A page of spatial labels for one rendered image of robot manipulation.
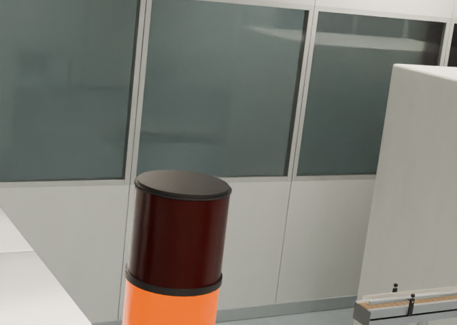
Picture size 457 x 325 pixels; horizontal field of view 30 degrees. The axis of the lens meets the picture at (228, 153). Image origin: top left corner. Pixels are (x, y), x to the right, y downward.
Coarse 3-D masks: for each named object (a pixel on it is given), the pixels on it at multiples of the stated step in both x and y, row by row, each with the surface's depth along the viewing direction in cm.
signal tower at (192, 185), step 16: (144, 176) 44; (160, 176) 44; (176, 176) 44; (192, 176) 45; (208, 176) 45; (160, 192) 41; (176, 192) 41; (192, 192) 42; (208, 192) 42; (224, 192) 42; (128, 272) 44; (144, 288) 42; (160, 288) 42; (208, 288) 43
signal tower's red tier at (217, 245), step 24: (144, 192) 42; (144, 216) 42; (168, 216) 41; (192, 216) 41; (216, 216) 42; (144, 240) 42; (168, 240) 42; (192, 240) 42; (216, 240) 43; (144, 264) 42; (168, 264) 42; (192, 264) 42; (216, 264) 43; (192, 288) 42
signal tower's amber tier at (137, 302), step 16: (128, 288) 44; (128, 304) 44; (144, 304) 43; (160, 304) 42; (176, 304) 42; (192, 304) 43; (208, 304) 43; (128, 320) 44; (144, 320) 43; (160, 320) 42; (176, 320) 42; (192, 320) 43; (208, 320) 44
